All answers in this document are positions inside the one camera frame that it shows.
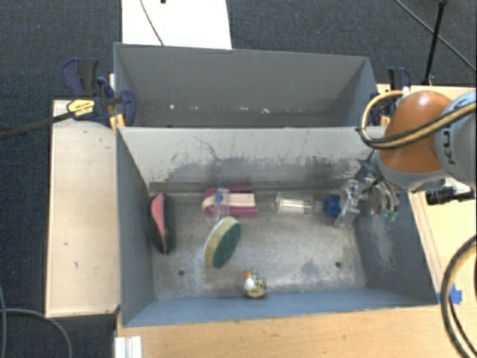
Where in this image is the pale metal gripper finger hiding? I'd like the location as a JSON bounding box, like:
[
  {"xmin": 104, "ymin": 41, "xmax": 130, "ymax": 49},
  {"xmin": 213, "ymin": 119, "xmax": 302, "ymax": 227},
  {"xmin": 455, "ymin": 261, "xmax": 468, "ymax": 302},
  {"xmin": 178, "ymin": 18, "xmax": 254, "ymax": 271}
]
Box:
[
  {"xmin": 340, "ymin": 179, "xmax": 367, "ymax": 205},
  {"xmin": 333, "ymin": 199, "xmax": 361, "ymax": 228}
]

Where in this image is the black cylinder on white bracket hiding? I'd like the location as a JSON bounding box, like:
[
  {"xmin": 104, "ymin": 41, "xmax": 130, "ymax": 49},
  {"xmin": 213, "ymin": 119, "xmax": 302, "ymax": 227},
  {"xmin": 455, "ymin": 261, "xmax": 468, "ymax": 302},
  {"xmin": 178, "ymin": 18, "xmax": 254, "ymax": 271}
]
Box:
[{"xmin": 424, "ymin": 179, "xmax": 477, "ymax": 207}]

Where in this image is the grey metal bin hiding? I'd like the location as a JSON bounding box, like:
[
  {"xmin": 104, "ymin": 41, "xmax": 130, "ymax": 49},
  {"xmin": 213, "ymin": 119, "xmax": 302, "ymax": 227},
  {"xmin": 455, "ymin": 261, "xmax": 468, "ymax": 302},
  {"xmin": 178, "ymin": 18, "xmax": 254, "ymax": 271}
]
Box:
[{"xmin": 113, "ymin": 42, "xmax": 439, "ymax": 328}]

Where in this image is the red and black oval pad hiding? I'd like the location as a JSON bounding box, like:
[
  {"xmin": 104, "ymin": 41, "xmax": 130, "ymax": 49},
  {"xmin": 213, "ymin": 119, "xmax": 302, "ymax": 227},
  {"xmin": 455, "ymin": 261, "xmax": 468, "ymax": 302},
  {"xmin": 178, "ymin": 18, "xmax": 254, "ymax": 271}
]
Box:
[{"xmin": 149, "ymin": 192, "xmax": 173, "ymax": 256}]

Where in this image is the small clear blue-topped bottle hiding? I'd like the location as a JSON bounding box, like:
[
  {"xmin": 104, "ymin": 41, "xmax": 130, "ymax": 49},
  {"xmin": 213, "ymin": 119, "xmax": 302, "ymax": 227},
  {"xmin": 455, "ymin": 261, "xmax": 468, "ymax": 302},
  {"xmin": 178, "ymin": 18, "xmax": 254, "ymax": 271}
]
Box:
[{"xmin": 213, "ymin": 179, "xmax": 230, "ymax": 224}]

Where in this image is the yellow and green round sponge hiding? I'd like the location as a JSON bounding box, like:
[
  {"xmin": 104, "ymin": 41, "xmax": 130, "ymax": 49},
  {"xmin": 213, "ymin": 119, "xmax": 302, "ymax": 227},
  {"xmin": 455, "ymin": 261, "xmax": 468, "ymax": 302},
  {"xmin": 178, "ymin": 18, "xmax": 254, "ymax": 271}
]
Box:
[{"xmin": 203, "ymin": 216, "xmax": 243, "ymax": 269}]

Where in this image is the purple and white box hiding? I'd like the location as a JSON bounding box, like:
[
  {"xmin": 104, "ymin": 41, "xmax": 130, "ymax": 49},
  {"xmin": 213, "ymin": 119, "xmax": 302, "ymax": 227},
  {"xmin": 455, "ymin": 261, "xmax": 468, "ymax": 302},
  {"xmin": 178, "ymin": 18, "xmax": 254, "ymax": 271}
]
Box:
[{"xmin": 200, "ymin": 186, "xmax": 259, "ymax": 219}]

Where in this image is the pale wood board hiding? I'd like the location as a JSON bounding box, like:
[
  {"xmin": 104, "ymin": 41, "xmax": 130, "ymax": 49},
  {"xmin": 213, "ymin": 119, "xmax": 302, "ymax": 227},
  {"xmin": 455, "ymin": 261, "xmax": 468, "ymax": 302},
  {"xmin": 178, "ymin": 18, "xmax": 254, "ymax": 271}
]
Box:
[{"xmin": 44, "ymin": 99, "xmax": 122, "ymax": 318}]

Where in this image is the clear plastic bottle blue cap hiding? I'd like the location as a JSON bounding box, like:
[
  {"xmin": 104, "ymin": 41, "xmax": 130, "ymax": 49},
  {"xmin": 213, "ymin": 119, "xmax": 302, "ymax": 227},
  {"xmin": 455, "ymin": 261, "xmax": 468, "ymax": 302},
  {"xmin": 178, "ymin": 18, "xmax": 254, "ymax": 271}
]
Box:
[{"xmin": 274, "ymin": 192, "xmax": 343, "ymax": 218}]

